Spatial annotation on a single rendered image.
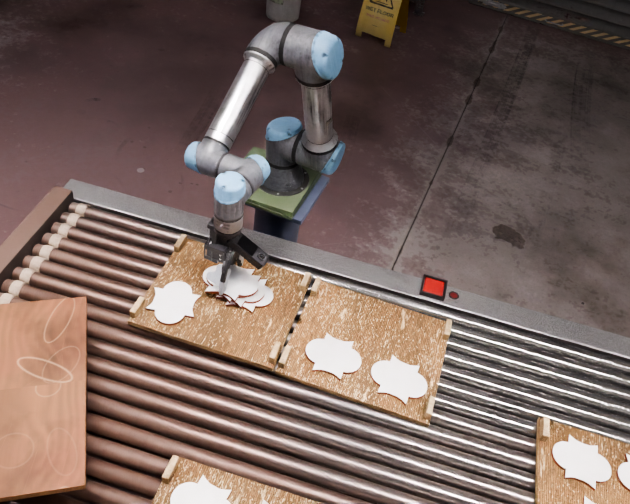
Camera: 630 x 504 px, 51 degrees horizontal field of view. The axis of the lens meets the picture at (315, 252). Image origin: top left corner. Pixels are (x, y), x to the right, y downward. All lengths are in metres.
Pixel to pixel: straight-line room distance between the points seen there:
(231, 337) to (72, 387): 0.43
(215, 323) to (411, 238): 1.92
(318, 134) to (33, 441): 1.15
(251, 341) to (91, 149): 2.37
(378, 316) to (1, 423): 0.98
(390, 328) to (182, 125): 2.54
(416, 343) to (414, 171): 2.26
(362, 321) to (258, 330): 0.29
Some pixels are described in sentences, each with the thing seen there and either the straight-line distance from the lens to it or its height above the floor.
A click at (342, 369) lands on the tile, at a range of 1.73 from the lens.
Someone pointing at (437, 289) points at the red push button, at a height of 0.93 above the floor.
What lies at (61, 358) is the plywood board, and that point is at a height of 1.04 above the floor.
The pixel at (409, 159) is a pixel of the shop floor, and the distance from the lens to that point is 4.09.
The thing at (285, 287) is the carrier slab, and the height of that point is 0.94.
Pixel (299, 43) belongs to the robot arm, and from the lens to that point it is 1.81.
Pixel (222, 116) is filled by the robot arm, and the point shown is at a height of 1.36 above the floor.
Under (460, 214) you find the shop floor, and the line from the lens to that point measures 3.80.
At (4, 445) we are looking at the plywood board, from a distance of 1.55.
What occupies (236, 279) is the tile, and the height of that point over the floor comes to 0.98.
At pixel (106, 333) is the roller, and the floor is 0.92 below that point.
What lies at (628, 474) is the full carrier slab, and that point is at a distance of 1.85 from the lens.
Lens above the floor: 2.35
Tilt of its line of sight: 45 degrees down
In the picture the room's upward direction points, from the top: 10 degrees clockwise
